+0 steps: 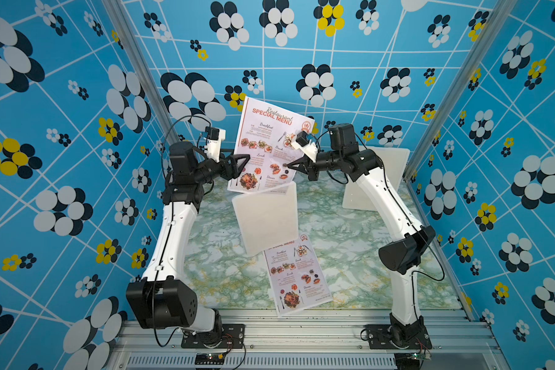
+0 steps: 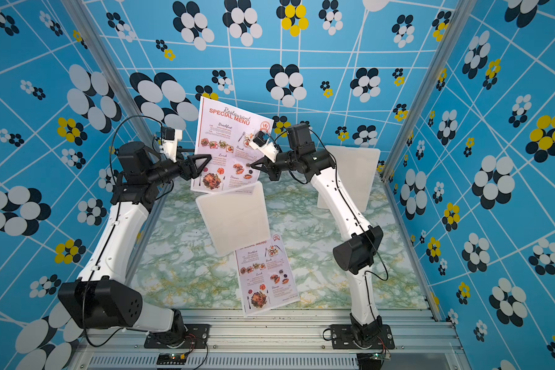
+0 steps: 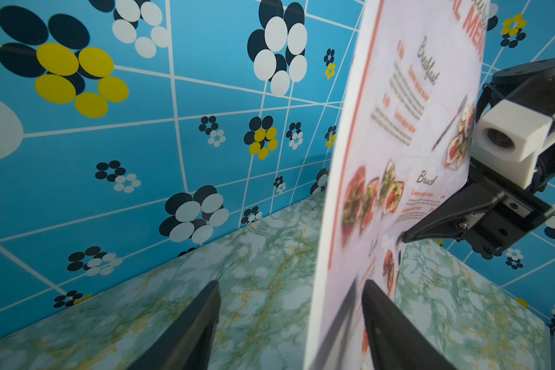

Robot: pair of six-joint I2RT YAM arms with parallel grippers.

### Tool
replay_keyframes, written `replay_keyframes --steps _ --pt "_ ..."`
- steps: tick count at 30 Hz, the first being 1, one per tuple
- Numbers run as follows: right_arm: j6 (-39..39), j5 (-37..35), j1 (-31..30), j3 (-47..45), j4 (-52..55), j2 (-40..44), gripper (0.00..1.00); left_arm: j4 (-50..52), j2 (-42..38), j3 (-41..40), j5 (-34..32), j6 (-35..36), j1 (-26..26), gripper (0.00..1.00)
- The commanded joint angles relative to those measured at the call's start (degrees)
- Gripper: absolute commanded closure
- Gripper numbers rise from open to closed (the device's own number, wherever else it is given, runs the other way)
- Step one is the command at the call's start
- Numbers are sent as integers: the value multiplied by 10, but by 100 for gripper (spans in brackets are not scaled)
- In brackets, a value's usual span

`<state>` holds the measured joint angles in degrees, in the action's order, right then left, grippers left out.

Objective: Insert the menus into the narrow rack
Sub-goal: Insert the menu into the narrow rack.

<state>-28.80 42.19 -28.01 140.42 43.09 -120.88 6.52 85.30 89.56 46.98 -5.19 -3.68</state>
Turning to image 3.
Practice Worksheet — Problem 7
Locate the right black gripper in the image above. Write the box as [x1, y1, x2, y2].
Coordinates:
[400, 158, 555, 259]

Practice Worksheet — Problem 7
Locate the restaurant menu sheet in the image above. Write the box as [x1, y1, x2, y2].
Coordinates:
[304, 1, 490, 369]

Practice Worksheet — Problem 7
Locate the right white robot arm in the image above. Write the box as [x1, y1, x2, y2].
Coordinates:
[399, 58, 555, 260]

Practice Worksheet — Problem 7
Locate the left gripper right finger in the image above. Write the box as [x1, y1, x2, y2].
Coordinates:
[362, 280, 454, 370]

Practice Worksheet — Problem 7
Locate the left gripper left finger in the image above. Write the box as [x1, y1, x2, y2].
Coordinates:
[129, 281, 221, 369]

